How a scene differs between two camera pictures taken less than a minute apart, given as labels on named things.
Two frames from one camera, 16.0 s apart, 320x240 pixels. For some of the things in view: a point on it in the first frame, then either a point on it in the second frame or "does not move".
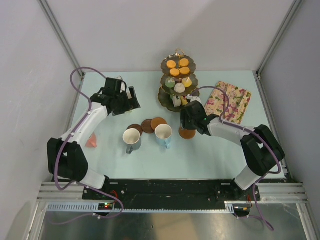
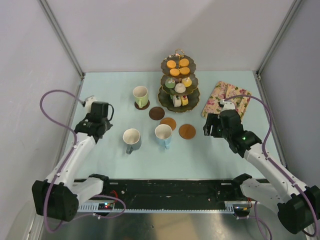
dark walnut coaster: (146, 126) → (156, 113)
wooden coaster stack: (187, 134) does not move
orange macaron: (184, 70) does not move
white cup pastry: (176, 102) does not move
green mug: (122, 104) → (141, 94)
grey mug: (132, 137) does not move
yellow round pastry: (186, 82) does not move
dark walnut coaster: (137, 127) → (136, 106)
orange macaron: (171, 64) does not move
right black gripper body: (186, 122) → (225, 133)
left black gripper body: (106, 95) → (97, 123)
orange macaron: (184, 62) does not move
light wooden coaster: (157, 121) → (169, 121)
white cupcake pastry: (179, 88) does not move
